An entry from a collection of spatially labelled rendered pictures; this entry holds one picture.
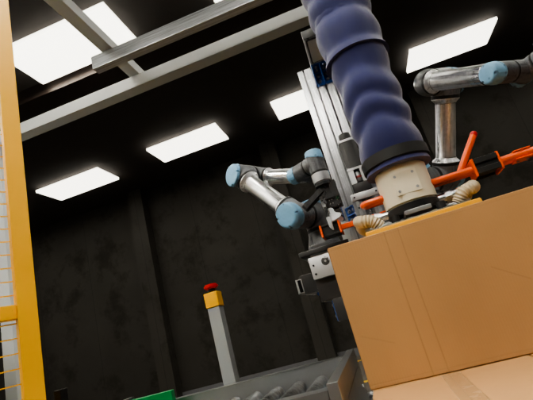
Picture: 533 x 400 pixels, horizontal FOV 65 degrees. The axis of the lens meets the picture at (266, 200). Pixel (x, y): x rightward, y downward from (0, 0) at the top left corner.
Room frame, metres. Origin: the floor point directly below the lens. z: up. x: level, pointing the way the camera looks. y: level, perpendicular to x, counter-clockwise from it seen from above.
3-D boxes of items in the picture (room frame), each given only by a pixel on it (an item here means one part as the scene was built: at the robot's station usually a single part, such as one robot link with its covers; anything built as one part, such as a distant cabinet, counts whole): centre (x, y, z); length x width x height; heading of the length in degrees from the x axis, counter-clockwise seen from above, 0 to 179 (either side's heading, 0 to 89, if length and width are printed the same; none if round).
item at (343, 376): (1.43, -0.10, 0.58); 0.70 x 0.03 x 0.06; 169
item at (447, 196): (1.35, -0.46, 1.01); 0.34 x 0.25 x 0.06; 77
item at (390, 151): (1.36, -0.46, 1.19); 0.23 x 0.23 x 0.04
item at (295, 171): (1.75, -0.18, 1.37); 0.11 x 0.11 x 0.08; 47
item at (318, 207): (1.89, -0.20, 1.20); 0.13 x 0.12 x 0.14; 137
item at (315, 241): (1.89, -0.20, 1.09); 0.15 x 0.15 x 0.10
